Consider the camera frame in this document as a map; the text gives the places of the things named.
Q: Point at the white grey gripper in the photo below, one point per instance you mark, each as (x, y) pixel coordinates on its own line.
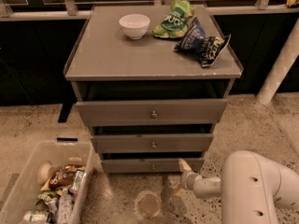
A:
(189, 179)

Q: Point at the grey bottom drawer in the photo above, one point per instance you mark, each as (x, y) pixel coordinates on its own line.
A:
(141, 166)

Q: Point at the grey drawer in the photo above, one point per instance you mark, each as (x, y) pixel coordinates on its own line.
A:
(151, 112)
(141, 166)
(152, 142)

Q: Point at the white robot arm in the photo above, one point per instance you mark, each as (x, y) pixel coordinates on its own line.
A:
(251, 188)

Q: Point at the grey middle drawer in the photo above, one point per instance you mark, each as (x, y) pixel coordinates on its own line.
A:
(152, 142)

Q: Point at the grey top drawer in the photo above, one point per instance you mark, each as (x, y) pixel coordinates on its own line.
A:
(151, 112)

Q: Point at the grey wooden drawer cabinet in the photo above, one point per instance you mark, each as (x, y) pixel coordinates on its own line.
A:
(109, 66)

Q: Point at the round floor drain cover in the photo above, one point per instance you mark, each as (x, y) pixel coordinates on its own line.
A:
(148, 204)

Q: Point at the green white snack packet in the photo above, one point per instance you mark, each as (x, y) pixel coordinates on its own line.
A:
(78, 179)

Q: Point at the clear plastic water bottle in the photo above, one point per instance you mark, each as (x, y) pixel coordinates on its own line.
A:
(65, 207)

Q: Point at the brown snack bag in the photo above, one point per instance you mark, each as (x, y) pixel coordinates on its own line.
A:
(62, 178)

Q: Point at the clear plastic storage bin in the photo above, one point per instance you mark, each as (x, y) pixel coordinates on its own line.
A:
(23, 195)

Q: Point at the black yellow chip bag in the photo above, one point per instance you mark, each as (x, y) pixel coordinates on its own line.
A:
(210, 49)

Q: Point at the blue chip bag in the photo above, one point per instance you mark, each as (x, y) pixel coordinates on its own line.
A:
(193, 38)

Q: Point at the beige upturned bowl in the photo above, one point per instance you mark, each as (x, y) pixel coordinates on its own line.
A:
(45, 170)

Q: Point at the green chip bag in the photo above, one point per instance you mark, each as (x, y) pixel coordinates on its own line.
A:
(174, 25)

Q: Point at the white ceramic bowl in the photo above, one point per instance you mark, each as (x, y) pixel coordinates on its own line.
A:
(134, 26)

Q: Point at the white diagonal support pole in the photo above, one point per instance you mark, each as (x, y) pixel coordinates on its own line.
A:
(281, 67)

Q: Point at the small yellow object on rail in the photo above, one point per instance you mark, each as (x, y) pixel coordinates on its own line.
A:
(290, 3)

